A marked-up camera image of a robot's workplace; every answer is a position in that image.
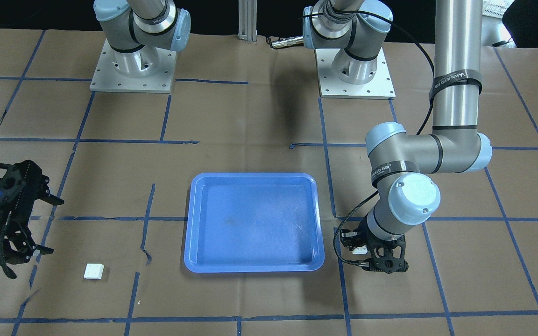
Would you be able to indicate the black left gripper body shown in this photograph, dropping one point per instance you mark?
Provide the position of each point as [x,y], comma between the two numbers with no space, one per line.
[349,237]

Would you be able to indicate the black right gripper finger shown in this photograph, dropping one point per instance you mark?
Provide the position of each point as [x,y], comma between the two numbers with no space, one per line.
[52,199]
[31,249]

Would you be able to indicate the white block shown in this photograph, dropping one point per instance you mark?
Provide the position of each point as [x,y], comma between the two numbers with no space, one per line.
[93,271]
[361,250]

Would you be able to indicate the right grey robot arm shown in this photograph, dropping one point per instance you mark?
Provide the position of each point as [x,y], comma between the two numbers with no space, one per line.
[143,38]

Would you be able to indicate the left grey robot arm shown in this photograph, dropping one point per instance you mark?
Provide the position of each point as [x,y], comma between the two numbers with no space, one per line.
[401,162]

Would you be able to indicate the blue plastic tray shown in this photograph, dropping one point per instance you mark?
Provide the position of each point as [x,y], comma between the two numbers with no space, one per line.
[253,222]

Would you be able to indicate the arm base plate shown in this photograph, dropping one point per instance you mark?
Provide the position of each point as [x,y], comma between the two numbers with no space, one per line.
[340,76]
[148,70]

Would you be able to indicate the aluminium frame post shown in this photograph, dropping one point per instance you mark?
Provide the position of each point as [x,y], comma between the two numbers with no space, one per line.
[247,21]

